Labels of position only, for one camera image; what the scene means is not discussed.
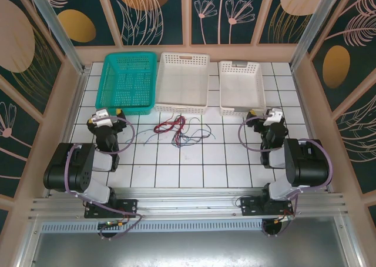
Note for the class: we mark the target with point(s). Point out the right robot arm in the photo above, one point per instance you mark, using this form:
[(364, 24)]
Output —
[(308, 161)]

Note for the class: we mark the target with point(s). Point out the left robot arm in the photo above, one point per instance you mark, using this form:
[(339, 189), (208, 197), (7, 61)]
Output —
[(101, 162)]

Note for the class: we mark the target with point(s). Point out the teal plastic basket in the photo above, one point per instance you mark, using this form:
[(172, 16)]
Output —
[(126, 84)]

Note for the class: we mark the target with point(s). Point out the wide white plastic basket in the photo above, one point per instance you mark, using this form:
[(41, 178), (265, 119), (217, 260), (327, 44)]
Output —
[(182, 84)]

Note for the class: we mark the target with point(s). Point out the small base circuit board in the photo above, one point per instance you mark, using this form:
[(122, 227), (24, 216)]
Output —
[(286, 218), (113, 223)]

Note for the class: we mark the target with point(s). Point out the grey metal sheet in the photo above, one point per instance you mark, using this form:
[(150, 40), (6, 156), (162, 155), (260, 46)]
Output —
[(191, 249)]

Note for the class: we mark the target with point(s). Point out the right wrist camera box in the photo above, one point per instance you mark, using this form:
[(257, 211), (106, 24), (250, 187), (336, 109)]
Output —
[(271, 117)]

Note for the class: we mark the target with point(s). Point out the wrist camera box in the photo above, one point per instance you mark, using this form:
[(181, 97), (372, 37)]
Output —
[(271, 117), (101, 118)]

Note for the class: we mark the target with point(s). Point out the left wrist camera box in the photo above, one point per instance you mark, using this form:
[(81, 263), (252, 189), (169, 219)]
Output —
[(101, 118)]

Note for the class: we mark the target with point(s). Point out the aluminium side rail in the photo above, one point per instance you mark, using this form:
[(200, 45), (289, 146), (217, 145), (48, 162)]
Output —
[(302, 102), (76, 102)]

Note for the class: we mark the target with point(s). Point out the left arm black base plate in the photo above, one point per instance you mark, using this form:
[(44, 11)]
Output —
[(129, 208)]

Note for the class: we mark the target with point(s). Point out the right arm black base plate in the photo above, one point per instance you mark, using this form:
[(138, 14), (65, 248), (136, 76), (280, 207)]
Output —
[(249, 206)]

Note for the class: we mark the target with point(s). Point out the aluminium front rail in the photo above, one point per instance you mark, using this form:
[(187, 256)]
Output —
[(191, 203)]

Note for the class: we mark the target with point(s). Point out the aluminium corner post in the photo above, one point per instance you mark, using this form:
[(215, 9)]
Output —
[(53, 23), (316, 23)]

